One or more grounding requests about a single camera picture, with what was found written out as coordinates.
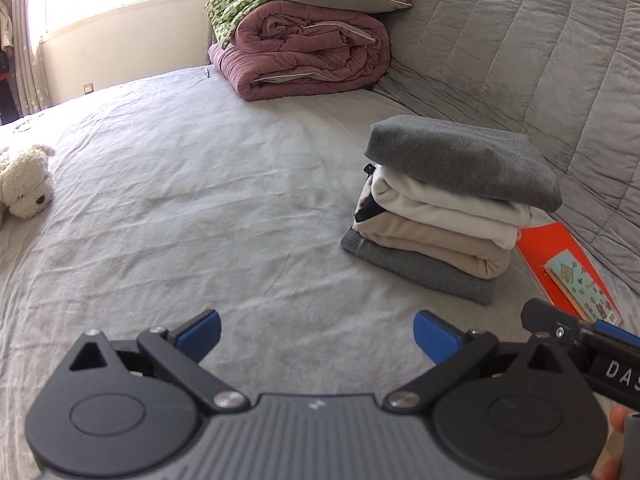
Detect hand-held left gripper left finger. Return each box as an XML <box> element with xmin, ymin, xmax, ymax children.
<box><xmin>67</xmin><ymin>309</ymin><xmax>251</xmax><ymax>415</ymax></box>

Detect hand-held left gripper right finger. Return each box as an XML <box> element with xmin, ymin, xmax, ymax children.
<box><xmin>385</xmin><ymin>310</ymin><xmax>571</xmax><ymax>415</ymax></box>

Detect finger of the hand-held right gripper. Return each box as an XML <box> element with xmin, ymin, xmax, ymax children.
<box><xmin>581</xmin><ymin>320</ymin><xmax>640</xmax><ymax>349</ymax></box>
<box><xmin>520</xmin><ymin>297</ymin><xmax>585</xmax><ymax>350</ymax></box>

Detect grey t-shirt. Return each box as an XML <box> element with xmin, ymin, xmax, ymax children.
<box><xmin>364</xmin><ymin>115</ymin><xmax>563</xmax><ymax>212</ymax></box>

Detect hanging dark clothes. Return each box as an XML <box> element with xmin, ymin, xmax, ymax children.
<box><xmin>0</xmin><ymin>0</ymin><xmax>14</xmax><ymax>83</ymax></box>

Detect person's right hand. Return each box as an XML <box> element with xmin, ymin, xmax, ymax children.
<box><xmin>595</xmin><ymin>406</ymin><xmax>633</xmax><ymax>480</ymax></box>

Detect teal patterned booklet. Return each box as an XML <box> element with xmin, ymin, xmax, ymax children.
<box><xmin>544</xmin><ymin>250</ymin><xmax>619</xmax><ymax>324</ymax></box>

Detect grey knit folded garment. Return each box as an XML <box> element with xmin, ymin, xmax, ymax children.
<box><xmin>341</xmin><ymin>227</ymin><xmax>496</xmax><ymax>306</ymax></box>

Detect orange folder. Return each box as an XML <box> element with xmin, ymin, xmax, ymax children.
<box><xmin>515</xmin><ymin>222</ymin><xmax>623</xmax><ymax>327</ymax></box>

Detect beige folded garment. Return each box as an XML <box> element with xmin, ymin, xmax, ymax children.
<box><xmin>352</xmin><ymin>195</ymin><xmax>512</xmax><ymax>279</ymax></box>

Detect white folded garment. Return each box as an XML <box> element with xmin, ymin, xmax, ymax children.
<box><xmin>367</xmin><ymin>165</ymin><xmax>533</xmax><ymax>251</ymax></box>

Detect white plush dog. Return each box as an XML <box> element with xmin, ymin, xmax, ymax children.
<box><xmin>0</xmin><ymin>144</ymin><xmax>56</xmax><ymax>220</ymax></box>

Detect grey quilted headboard cover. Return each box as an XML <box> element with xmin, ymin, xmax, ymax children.
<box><xmin>372</xmin><ymin>0</ymin><xmax>640</xmax><ymax>311</ymax></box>

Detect folded pink quilt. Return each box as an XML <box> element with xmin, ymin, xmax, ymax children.
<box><xmin>207</xmin><ymin>0</ymin><xmax>391</xmax><ymax>102</ymax></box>

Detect grey curtain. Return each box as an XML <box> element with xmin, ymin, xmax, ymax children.
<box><xmin>9</xmin><ymin>0</ymin><xmax>52</xmax><ymax>117</ymax></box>

